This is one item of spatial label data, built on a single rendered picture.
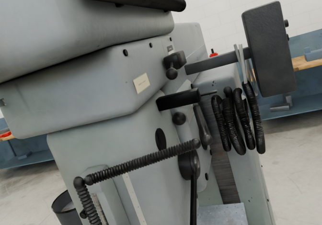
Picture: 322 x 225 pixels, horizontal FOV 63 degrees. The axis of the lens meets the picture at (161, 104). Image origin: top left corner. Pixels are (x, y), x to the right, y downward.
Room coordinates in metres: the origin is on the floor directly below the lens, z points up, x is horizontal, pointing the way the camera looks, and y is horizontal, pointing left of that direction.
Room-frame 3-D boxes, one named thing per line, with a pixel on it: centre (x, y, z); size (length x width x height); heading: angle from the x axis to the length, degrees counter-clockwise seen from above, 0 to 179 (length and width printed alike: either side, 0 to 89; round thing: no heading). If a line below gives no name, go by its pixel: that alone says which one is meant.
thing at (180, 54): (0.53, -0.04, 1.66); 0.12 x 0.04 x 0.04; 160
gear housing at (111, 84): (0.55, 0.09, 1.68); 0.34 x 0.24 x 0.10; 160
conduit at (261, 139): (0.70, -0.17, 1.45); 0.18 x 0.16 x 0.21; 160
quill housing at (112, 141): (0.52, 0.10, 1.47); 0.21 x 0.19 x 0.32; 70
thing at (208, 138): (0.39, -0.05, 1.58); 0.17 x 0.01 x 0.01; 173
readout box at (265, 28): (0.68, -0.31, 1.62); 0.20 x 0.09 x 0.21; 160
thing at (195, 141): (0.31, 0.04, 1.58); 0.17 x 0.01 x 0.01; 93
